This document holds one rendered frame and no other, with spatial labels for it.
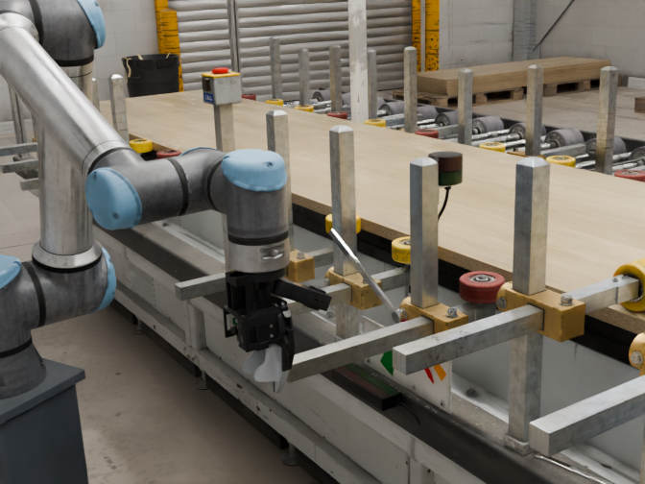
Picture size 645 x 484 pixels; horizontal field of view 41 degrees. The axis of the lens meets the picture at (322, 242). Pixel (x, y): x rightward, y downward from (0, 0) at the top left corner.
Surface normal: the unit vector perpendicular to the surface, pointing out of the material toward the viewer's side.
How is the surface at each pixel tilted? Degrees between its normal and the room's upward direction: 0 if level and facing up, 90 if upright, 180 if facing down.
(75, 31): 106
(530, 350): 90
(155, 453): 0
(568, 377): 90
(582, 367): 90
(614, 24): 90
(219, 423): 0
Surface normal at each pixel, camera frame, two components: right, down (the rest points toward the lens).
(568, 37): -0.87, 0.18
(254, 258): -0.04, 0.30
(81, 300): 0.61, 0.46
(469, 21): 0.48, 0.25
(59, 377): -0.04, -0.95
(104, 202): -0.73, 0.26
